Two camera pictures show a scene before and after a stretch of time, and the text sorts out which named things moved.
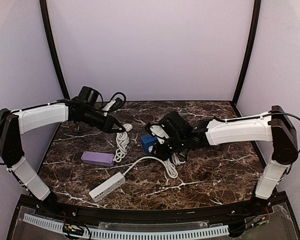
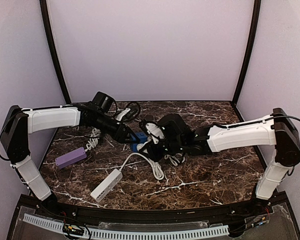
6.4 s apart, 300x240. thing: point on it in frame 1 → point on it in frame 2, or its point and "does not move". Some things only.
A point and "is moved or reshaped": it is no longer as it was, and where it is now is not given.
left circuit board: x=73 y=229 does not move
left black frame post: x=64 y=91 does not move
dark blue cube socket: x=148 y=141 is moved or reshaped
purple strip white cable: x=122 y=141 → x=93 y=142
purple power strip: x=98 y=158 → x=71 y=158
